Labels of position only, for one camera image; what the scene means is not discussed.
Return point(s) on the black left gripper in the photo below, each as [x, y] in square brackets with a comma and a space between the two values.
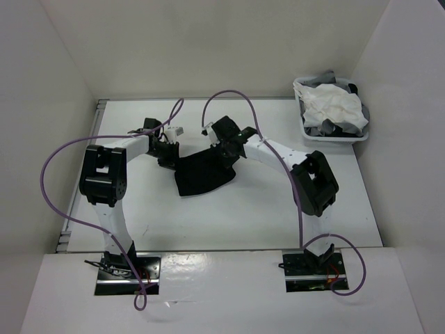
[171, 162]

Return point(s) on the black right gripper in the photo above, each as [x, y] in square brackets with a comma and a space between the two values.
[230, 161]

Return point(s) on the black skirt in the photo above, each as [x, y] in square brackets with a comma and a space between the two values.
[203, 172]

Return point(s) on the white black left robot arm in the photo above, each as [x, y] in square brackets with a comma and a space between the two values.
[104, 182]

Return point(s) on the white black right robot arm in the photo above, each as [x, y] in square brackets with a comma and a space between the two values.
[313, 183]

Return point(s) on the grey skirt in basket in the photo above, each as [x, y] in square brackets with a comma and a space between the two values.
[329, 128]

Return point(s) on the white skirt in basket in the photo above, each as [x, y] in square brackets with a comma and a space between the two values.
[331, 104]

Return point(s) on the white laundry basket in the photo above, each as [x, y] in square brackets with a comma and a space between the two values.
[336, 136]

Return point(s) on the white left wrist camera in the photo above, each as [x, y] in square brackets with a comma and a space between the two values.
[172, 134]

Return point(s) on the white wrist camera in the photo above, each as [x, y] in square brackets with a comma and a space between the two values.
[172, 134]
[208, 131]

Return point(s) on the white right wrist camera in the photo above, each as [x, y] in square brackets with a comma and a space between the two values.
[208, 131]

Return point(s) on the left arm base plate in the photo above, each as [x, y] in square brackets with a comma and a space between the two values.
[115, 277]

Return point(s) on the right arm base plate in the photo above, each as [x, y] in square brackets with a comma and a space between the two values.
[302, 274]

